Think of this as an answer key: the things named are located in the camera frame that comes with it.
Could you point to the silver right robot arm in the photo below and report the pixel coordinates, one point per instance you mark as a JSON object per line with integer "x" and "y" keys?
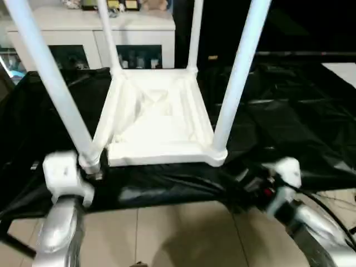
{"x": 314, "y": 233}

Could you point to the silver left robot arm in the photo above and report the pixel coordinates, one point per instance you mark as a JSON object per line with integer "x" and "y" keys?
{"x": 58, "y": 231}

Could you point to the black plastic mat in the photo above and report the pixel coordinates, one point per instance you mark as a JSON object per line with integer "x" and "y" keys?
{"x": 278, "y": 125}

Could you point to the brown round hanging knob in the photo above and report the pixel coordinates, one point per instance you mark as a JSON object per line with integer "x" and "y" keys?
{"x": 139, "y": 264}

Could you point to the white printed figurine mug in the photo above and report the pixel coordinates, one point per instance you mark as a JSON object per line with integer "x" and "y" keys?
{"x": 80, "y": 64}

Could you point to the small white jar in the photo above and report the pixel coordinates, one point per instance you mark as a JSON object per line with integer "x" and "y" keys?
{"x": 125, "y": 63}

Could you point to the white printed cup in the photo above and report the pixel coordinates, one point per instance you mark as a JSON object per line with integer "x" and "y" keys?
{"x": 139, "y": 61}

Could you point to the yellow label sticker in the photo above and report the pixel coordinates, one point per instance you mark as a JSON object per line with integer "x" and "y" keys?
{"x": 212, "y": 57}

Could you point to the black flat monitor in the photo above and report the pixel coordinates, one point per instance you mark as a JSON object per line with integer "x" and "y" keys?
{"x": 306, "y": 53}

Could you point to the white paper sheet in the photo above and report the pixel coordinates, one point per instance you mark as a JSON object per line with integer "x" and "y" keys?
{"x": 342, "y": 73}

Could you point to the white glass-door cabinet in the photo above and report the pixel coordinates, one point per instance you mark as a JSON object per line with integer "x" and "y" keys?
{"x": 83, "y": 30}

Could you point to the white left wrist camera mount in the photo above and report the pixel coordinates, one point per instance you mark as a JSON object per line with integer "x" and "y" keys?
{"x": 62, "y": 172}

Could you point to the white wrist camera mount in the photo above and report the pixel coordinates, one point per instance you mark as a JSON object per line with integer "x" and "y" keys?
{"x": 287, "y": 172}
{"x": 62, "y": 172}

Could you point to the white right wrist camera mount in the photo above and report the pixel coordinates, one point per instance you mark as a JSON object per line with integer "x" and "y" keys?
{"x": 287, "y": 172}

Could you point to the black metal table frame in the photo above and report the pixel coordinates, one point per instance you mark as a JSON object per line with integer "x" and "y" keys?
{"x": 19, "y": 246}

